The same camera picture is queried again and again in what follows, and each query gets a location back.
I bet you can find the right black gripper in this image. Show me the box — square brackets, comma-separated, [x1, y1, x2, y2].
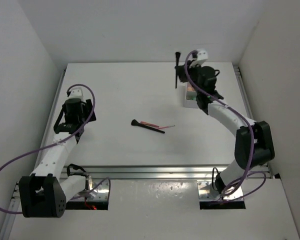
[175, 60, 202, 96]

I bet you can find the aluminium rail frame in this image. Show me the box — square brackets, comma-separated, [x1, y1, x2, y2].
[0, 66, 272, 240]

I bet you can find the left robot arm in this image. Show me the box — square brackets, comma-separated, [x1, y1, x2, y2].
[18, 97, 96, 218]

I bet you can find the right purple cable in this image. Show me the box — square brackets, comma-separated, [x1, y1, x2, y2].
[184, 50, 267, 201]

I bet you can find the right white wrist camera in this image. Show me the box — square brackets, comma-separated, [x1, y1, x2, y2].
[190, 48, 208, 68]

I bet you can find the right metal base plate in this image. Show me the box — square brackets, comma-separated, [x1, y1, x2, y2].
[197, 180, 244, 202]

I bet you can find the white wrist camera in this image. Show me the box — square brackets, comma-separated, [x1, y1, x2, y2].
[66, 87, 84, 102]
[190, 48, 208, 68]

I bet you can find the white divided organizer box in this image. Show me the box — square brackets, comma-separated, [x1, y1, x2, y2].
[183, 82, 199, 109]

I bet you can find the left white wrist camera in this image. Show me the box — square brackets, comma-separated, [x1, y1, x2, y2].
[66, 87, 84, 102]

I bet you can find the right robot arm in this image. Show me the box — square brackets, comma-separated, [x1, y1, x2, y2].
[175, 64, 275, 195]

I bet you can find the black brush pink handle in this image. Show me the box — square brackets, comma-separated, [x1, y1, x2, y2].
[174, 51, 181, 89]

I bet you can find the large black makeup brush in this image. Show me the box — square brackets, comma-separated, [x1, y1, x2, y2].
[131, 119, 165, 134]

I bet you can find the thin pink lip brush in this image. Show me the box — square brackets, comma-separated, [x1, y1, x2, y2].
[157, 124, 175, 130]

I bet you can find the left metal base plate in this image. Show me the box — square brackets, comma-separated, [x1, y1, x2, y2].
[70, 177, 111, 201]

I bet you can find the metal base plate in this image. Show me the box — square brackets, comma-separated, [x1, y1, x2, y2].
[70, 177, 111, 201]
[197, 180, 244, 202]

